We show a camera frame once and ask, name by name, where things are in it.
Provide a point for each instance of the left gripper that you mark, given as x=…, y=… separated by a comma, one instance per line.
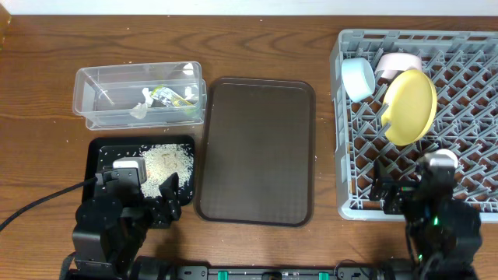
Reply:
x=166, y=214

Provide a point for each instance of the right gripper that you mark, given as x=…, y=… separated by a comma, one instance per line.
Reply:
x=394, y=188

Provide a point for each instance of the pile of white rice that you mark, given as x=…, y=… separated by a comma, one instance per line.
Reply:
x=164, y=160

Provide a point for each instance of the yellow round plate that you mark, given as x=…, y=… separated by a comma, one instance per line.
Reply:
x=412, y=105

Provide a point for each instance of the white tissue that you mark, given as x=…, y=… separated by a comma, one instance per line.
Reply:
x=141, y=109

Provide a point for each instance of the light blue bowl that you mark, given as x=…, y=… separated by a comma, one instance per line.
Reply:
x=358, y=78

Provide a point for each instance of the green snack wrapper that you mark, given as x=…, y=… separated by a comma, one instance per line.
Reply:
x=169, y=98

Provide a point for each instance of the white bowl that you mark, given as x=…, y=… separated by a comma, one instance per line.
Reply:
x=391, y=64

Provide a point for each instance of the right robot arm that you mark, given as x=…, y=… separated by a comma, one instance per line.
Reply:
x=442, y=233

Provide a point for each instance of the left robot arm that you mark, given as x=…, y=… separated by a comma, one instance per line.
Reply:
x=111, y=226

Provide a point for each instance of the grey dishwasher rack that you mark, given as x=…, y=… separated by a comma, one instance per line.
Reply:
x=463, y=67

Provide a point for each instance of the black plastic tray bin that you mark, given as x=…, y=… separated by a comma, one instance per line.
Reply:
x=103, y=151

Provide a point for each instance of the dark brown serving tray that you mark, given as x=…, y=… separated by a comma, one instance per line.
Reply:
x=258, y=142

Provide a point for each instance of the clear plastic bin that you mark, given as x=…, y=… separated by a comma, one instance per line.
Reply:
x=104, y=95

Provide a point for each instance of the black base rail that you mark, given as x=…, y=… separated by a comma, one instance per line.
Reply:
x=341, y=272

